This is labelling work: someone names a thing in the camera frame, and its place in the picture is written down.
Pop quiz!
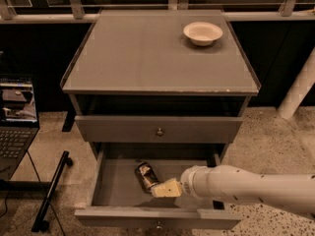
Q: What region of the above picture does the white bowl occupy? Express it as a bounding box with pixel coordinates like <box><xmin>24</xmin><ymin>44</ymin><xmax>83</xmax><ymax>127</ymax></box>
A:
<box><xmin>183</xmin><ymin>22</ymin><xmax>223</xmax><ymax>46</ymax></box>

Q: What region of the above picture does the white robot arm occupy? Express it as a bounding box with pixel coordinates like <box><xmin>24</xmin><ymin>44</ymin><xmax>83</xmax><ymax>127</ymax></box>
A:
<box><xmin>150</xmin><ymin>165</ymin><xmax>315</xmax><ymax>219</ymax></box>

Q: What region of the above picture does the round metal drawer knob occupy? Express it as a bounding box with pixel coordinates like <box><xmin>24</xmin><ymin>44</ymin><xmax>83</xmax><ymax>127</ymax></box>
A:
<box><xmin>156</xmin><ymin>128</ymin><xmax>164</xmax><ymax>137</ymax></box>

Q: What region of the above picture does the open grey middle drawer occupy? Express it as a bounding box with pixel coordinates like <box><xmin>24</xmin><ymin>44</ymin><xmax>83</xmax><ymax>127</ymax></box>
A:
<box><xmin>75</xmin><ymin>151</ymin><xmax>241</xmax><ymax>230</ymax></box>

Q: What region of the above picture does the metal knob on open drawer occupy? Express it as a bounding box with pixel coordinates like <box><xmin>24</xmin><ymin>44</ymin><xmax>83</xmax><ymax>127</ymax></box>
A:
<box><xmin>156</xmin><ymin>221</ymin><xmax>162</xmax><ymax>229</ymax></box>

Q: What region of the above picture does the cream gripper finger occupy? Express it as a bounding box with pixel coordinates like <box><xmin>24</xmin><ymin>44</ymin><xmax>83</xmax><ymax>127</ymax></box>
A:
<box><xmin>151</xmin><ymin>178</ymin><xmax>182</xmax><ymax>198</ymax></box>

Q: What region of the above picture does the metal window railing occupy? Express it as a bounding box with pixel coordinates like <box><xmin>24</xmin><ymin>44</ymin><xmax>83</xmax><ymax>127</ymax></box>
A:
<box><xmin>0</xmin><ymin>0</ymin><xmax>315</xmax><ymax>24</ymax></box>

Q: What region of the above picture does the black laptop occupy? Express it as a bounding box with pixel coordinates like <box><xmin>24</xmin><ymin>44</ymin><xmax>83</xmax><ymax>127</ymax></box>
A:
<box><xmin>0</xmin><ymin>75</ymin><xmax>39</xmax><ymax>181</ymax></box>

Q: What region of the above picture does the closed grey upper drawer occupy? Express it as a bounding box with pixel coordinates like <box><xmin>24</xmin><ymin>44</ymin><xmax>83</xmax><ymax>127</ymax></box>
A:
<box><xmin>75</xmin><ymin>115</ymin><xmax>242</xmax><ymax>144</ymax></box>

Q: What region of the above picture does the grey drawer cabinet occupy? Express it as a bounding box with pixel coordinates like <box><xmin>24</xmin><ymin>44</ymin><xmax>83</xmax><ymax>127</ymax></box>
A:
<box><xmin>61</xmin><ymin>10</ymin><xmax>260</xmax><ymax>159</ymax></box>

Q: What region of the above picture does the crushed orange soda can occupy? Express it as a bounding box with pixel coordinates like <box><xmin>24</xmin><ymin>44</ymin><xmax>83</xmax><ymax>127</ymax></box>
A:
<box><xmin>135</xmin><ymin>162</ymin><xmax>159</xmax><ymax>194</ymax></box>

